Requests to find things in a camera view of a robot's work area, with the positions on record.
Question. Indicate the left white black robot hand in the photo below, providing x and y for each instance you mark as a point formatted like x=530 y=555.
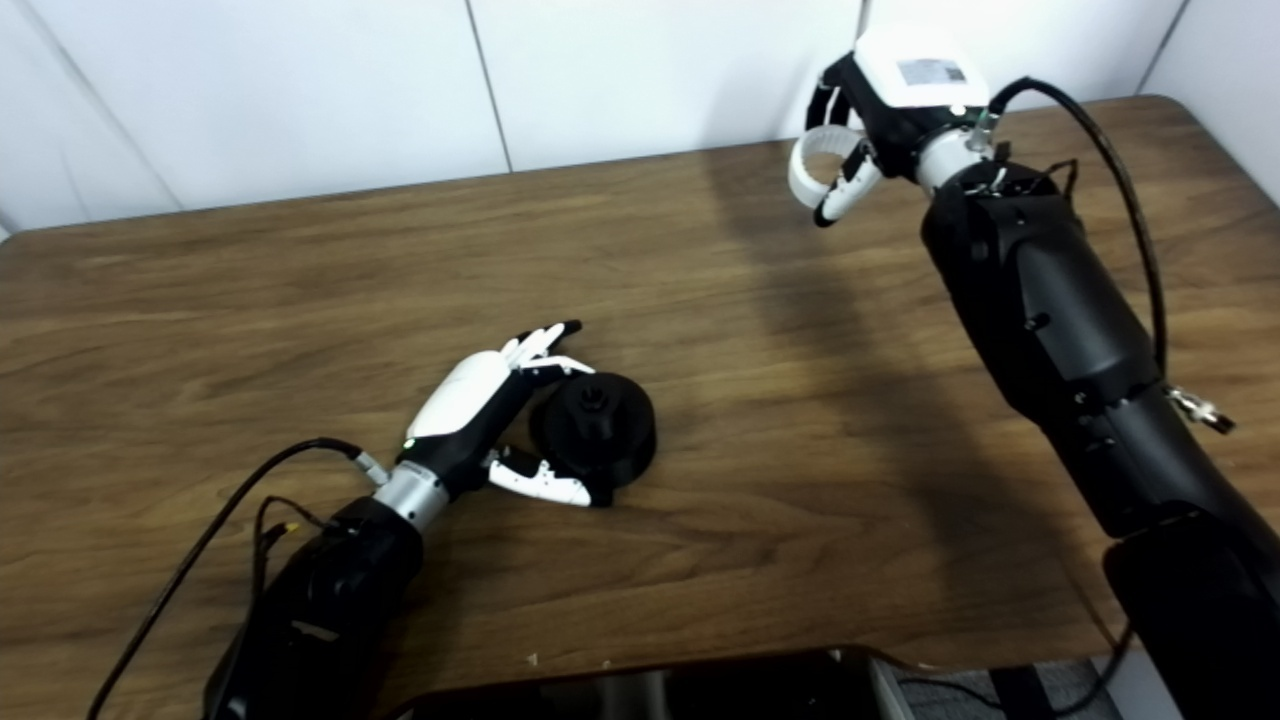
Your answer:
x=465 y=395

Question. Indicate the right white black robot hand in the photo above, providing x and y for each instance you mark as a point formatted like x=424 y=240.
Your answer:
x=915 y=75

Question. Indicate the round black plastic part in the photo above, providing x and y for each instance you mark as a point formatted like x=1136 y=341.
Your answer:
x=620 y=430

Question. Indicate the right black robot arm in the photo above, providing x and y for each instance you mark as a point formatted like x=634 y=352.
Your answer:
x=1060 y=310

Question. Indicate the glossy black robot torso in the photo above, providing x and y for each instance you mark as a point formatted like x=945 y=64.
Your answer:
x=650 y=695

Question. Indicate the flat black floor bar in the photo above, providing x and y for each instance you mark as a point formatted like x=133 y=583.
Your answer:
x=1015 y=695

